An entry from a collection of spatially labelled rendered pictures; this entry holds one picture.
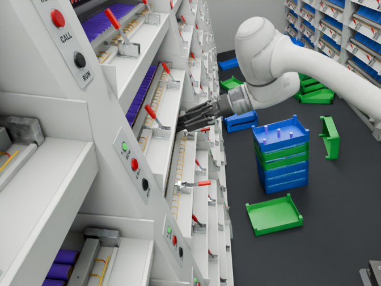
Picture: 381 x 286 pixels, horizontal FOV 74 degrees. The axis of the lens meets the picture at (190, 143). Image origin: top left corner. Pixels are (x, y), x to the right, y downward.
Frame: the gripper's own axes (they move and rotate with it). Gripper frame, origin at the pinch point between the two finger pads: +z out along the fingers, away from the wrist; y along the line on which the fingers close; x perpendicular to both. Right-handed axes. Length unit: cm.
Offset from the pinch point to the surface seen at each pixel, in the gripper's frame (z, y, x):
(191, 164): -2.4, 12.4, 8.7
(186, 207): -1.4, 29.9, 8.2
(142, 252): -5, 53, -12
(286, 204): -24, -39, 110
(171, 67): -3.9, -17.0, -13.7
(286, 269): -13, 4, 108
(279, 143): -33, -52, 67
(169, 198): 1.6, 29.1, 3.6
